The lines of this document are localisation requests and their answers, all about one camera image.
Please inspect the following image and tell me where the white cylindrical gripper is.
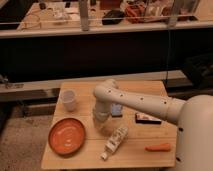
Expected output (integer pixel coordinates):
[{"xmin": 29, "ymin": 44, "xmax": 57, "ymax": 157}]
[{"xmin": 93, "ymin": 118, "xmax": 113, "ymax": 136}]

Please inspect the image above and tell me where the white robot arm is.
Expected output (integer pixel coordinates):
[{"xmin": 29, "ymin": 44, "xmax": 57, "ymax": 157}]
[{"xmin": 93, "ymin": 79, "xmax": 213, "ymax": 171}]

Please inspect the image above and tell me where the orange ceramic bowl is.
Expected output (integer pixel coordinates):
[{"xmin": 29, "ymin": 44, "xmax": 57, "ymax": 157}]
[{"xmin": 48, "ymin": 118, "xmax": 86, "ymax": 156}]

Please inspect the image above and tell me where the white bottle with label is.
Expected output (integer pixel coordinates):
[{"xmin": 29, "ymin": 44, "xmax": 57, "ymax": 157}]
[{"xmin": 100, "ymin": 126, "xmax": 128, "ymax": 160}]

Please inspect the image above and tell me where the blue sponge block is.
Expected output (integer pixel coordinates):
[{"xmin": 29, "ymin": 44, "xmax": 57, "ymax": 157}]
[{"xmin": 111, "ymin": 103, "xmax": 123, "ymax": 117}]

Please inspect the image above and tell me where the black and white box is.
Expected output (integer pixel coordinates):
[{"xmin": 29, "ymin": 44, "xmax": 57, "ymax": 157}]
[{"xmin": 135, "ymin": 113, "xmax": 162, "ymax": 124}]

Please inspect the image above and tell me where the white plastic cup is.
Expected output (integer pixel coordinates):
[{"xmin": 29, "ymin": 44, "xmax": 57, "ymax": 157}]
[{"xmin": 60, "ymin": 90, "xmax": 77, "ymax": 112}]

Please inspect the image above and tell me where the orange carrot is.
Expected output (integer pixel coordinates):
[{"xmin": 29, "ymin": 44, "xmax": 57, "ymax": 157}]
[{"xmin": 146, "ymin": 143, "xmax": 171, "ymax": 152}]

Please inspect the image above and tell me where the black bag on bench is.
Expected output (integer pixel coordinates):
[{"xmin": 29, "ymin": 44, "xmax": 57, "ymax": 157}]
[{"xmin": 102, "ymin": 10, "xmax": 124, "ymax": 25}]

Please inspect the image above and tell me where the red tool clutter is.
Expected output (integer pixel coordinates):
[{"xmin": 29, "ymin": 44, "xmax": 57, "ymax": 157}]
[{"xmin": 125, "ymin": 4, "xmax": 146, "ymax": 23}]

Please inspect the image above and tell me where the grey metal rail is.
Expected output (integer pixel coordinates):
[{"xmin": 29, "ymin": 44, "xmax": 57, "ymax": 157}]
[{"xmin": 0, "ymin": 70, "xmax": 189, "ymax": 102}]

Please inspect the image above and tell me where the grey metal post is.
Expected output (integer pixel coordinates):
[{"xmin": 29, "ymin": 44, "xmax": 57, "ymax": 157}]
[
  {"xmin": 79, "ymin": 0, "xmax": 89, "ymax": 31},
  {"xmin": 167, "ymin": 0, "xmax": 183, "ymax": 28}
]

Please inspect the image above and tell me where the grey metal post right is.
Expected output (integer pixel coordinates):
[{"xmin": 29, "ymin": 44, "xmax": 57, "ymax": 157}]
[{"xmin": 167, "ymin": 0, "xmax": 183, "ymax": 28}]

